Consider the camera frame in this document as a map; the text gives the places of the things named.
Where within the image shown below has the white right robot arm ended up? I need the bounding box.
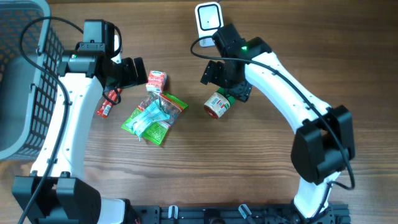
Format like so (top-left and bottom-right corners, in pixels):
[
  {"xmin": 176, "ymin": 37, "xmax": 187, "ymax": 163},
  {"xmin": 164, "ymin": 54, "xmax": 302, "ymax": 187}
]
[{"xmin": 196, "ymin": 24, "xmax": 355, "ymax": 223}]

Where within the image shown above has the green lid jar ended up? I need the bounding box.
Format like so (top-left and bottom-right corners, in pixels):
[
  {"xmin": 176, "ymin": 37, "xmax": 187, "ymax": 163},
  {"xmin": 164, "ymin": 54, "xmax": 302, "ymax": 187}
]
[{"xmin": 204, "ymin": 88, "xmax": 236, "ymax": 119}]

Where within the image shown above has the green candy bag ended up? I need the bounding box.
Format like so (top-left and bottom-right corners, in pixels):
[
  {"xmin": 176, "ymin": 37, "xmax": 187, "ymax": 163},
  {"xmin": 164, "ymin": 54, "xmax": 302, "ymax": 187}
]
[{"xmin": 121, "ymin": 91, "xmax": 188, "ymax": 145}]

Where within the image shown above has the grey mesh shopping basket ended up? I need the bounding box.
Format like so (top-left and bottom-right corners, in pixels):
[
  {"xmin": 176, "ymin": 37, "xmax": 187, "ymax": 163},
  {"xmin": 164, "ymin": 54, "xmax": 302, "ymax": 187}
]
[{"xmin": 1, "ymin": 1, "xmax": 64, "ymax": 160}]

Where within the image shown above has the red tissue pack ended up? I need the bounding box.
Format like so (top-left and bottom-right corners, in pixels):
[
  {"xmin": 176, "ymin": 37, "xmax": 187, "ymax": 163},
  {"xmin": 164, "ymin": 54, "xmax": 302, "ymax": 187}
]
[{"xmin": 146, "ymin": 70, "xmax": 167, "ymax": 93}]

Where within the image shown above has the red snack bar wrapper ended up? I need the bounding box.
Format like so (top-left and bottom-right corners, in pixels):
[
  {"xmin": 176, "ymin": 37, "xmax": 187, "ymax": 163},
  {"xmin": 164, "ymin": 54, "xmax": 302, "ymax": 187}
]
[{"xmin": 97, "ymin": 88, "xmax": 122, "ymax": 118}]

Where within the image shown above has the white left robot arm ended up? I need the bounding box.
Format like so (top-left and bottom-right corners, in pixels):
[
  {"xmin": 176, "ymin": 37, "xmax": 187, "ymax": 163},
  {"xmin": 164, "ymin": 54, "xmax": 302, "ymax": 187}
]
[{"xmin": 12, "ymin": 19, "xmax": 148, "ymax": 223}]

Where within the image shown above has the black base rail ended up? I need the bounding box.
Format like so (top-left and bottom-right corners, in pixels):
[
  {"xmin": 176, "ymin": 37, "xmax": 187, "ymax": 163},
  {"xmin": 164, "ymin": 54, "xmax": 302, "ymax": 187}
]
[{"xmin": 127, "ymin": 203, "xmax": 351, "ymax": 224}]

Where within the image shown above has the white barcode scanner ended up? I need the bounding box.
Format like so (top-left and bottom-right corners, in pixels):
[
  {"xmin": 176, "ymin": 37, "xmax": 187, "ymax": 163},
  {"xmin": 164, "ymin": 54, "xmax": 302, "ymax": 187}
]
[{"xmin": 195, "ymin": 1, "xmax": 224, "ymax": 47}]

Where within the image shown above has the mint green wipes pack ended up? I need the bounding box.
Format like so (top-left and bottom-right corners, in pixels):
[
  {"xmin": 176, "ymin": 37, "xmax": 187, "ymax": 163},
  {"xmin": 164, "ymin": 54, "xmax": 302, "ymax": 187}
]
[{"xmin": 131, "ymin": 100, "xmax": 170, "ymax": 139}]

